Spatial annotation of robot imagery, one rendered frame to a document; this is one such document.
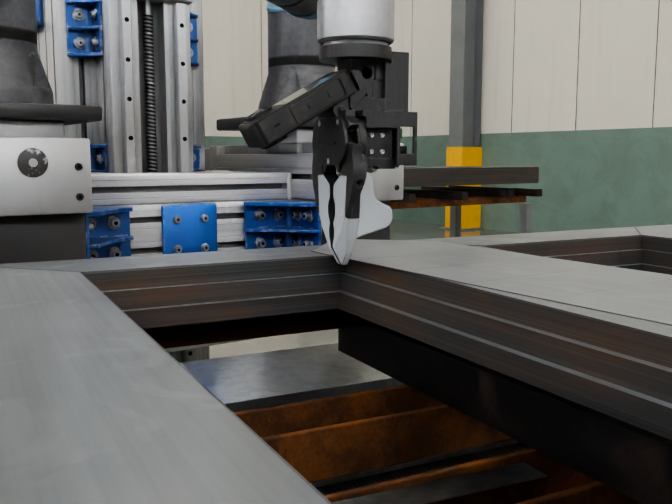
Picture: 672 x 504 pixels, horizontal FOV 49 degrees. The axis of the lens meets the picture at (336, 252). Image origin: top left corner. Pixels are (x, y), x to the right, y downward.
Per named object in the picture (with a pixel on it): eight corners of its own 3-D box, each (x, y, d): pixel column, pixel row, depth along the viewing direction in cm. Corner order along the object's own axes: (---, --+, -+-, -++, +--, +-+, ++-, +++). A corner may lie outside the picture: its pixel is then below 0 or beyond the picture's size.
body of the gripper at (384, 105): (418, 172, 73) (420, 46, 71) (340, 173, 69) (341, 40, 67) (379, 171, 80) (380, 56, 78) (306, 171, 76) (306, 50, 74)
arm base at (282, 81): (242, 118, 131) (242, 61, 130) (314, 121, 139) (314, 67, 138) (287, 114, 119) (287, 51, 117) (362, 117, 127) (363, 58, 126)
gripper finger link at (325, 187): (382, 261, 77) (383, 171, 75) (331, 264, 74) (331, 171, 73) (367, 257, 79) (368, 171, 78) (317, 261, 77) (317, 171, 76)
